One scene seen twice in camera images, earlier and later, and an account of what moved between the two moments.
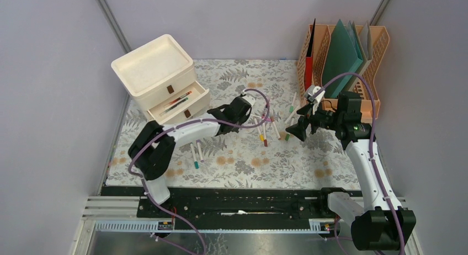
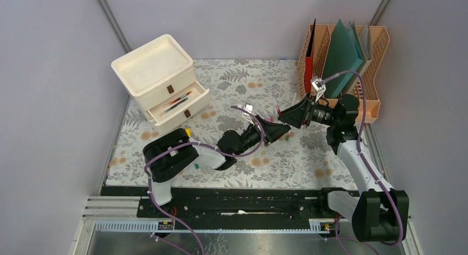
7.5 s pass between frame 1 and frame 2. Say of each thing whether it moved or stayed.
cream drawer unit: stayed
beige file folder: stayed
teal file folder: stayed
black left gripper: moved
